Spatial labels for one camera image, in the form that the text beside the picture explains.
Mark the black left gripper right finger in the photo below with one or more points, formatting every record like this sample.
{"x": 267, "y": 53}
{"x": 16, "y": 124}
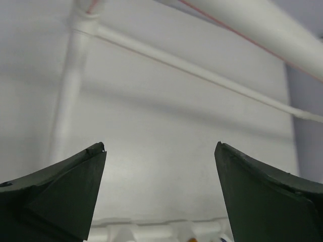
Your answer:
{"x": 264, "y": 203}

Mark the orange water faucet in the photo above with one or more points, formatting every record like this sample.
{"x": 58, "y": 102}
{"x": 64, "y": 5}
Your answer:
{"x": 192, "y": 240}

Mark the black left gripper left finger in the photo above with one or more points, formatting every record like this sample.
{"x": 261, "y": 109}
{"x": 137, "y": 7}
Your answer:
{"x": 55, "y": 203}

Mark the white PVC pipe frame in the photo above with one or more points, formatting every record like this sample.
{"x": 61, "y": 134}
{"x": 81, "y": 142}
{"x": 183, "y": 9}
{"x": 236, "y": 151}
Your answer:
{"x": 83, "y": 26}

